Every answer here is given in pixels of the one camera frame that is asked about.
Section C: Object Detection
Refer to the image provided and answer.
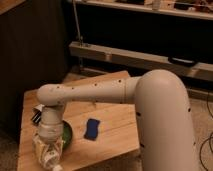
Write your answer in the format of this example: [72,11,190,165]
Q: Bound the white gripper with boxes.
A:
[33,117,64,163]

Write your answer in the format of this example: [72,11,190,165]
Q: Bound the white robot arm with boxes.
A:
[34,69,199,171]

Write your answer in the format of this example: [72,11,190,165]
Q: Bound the green ceramic bowl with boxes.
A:
[62,121,73,149]

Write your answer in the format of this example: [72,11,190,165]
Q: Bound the white paper cup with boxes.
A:
[33,104,44,114]

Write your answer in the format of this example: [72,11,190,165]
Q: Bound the blue sponge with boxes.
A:
[84,118,100,140]

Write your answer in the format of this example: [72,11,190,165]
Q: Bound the wooden table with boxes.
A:
[17,70,141,171]

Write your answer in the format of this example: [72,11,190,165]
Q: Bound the upper shelf with clutter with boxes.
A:
[67,0,213,21]

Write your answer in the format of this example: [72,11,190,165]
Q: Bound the metal shelf rail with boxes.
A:
[69,41,213,81]

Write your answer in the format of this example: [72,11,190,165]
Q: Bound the black handle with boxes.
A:
[168,57,198,67]

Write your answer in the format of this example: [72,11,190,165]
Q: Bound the black cables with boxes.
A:
[199,99,213,171]

